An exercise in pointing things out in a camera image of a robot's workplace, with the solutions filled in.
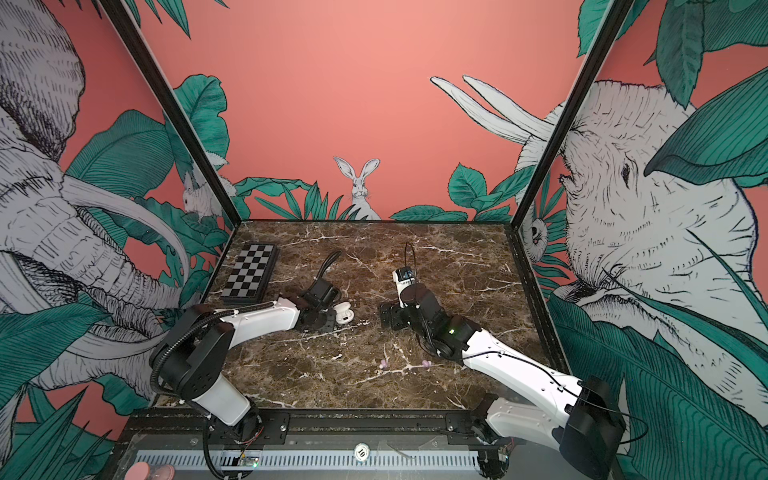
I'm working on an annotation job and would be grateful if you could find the white slotted cable duct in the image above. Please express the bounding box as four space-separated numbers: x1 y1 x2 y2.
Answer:
137 449 481 472

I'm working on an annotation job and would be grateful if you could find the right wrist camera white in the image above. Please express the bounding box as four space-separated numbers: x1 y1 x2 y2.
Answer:
393 266 417 295

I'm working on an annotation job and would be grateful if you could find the white earbud charging case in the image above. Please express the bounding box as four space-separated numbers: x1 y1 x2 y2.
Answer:
333 302 355 326

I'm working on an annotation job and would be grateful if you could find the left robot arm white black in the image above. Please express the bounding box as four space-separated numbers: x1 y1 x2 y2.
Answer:
149 278 354 444

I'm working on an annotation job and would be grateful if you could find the black frame post left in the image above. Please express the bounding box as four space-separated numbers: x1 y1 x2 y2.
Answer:
99 0 242 229

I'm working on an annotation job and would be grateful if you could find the black frame post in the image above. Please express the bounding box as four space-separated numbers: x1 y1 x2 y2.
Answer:
511 0 633 231
99 0 242 229

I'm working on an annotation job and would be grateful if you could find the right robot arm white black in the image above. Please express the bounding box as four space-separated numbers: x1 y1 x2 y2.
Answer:
379 283 626 479

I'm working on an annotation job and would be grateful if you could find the black front rail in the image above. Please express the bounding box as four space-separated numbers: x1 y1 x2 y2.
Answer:
120 408 503 448

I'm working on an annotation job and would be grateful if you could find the black frame post right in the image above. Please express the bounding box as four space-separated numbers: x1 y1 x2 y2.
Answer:
511 0 633 231

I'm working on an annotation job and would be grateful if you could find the black white checkerboard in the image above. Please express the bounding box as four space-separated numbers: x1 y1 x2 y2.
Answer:
221 243 280 306

